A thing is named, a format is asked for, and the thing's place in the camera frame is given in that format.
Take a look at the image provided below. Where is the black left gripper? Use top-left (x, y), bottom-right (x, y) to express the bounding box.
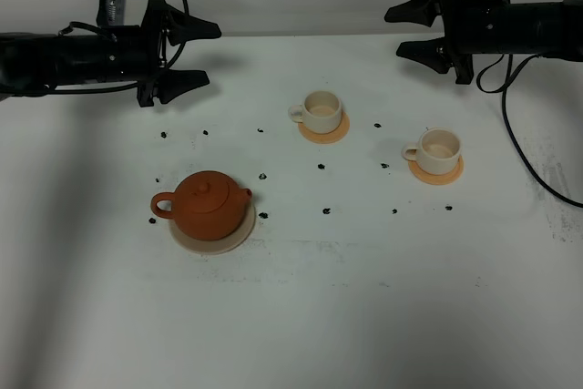
top-left (97, 0), bottom-right (222, 107)

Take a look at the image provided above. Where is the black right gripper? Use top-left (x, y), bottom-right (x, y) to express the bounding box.
top-left (384, 0), bottom-right (510, 85)

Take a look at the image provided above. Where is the brown clay teapot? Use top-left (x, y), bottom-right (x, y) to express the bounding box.
top-left (150, 170), bottom-right (252, 241)

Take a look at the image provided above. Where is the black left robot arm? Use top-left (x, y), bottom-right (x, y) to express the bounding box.
top-left (1, 0), bottom-right (221, 107)

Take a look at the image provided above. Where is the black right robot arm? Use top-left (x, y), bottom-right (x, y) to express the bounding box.
top-left (384, 0), bottom-right (582, 85)

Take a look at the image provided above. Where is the beige round teapot coaster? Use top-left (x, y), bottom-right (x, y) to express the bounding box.
top-left (169, 203), bottom-right (256, 255)

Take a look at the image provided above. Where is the white teacup on right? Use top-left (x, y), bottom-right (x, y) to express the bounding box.
top-left (401, 128), bottom-right (462, 176)

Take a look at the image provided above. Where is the white teacup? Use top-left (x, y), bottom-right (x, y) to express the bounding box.
top-left (401, 128), bottom-right (462, 176)
top-left (288, 91), bottom-right (343, 135)

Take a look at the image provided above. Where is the white teacup near centre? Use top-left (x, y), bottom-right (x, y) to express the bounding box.
top-left (288, 91), bottom-right (343, 135)

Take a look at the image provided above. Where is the orange coaster on right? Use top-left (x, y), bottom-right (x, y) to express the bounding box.
top-left (408, 157), bottom-right (465, 186)

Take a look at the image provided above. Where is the orange coaster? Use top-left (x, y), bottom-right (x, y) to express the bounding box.
top-left (408, 157), bottom-right (465, 186)
top-left (298, 112), bottom-right (350, 145)

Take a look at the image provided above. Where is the orange coaster near centre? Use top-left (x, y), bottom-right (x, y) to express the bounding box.
top-left (298, 112), bottom-right (350, 145)

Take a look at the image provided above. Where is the black right camera cable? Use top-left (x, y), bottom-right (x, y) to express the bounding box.
top-left (476, 53), bottom-right (583, 209)

